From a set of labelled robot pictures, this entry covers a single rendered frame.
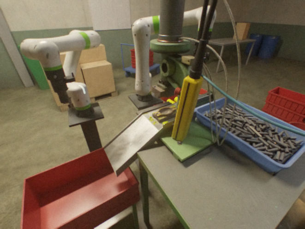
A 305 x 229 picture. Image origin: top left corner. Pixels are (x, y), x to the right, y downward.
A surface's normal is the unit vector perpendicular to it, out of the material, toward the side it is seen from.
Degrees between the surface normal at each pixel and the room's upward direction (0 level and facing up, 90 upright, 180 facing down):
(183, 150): 0
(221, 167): 0
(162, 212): 0
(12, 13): 90
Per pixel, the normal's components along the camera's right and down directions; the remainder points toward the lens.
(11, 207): 0.00, -0.83
